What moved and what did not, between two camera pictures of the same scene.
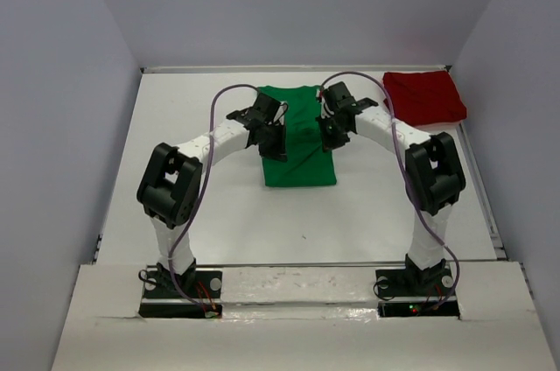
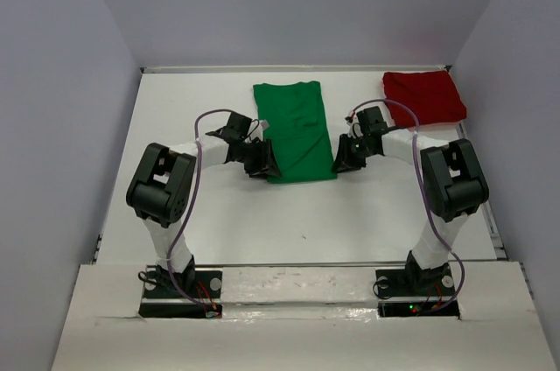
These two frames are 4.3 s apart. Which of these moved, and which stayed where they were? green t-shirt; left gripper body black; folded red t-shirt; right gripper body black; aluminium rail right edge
Moved: right gripper body black; left gripper body black
Stayed: aluminium rail right edge; green t-shirt; folded red t-shirt
